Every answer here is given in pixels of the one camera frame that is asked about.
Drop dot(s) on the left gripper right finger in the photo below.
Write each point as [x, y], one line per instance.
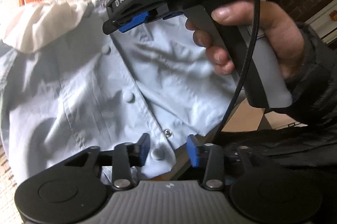
[208, 158]

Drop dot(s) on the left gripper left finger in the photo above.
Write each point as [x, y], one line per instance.
[126, 156]

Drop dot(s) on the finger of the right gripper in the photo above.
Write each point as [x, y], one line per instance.
[134, 22]
[172, 15]

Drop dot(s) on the light blue shirt white collar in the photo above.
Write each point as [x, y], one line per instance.
[175, 91]

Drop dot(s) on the person's right hand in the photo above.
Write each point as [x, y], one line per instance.
[281, 31]

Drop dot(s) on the dark jacket sleeve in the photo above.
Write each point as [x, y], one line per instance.
[313, 91]

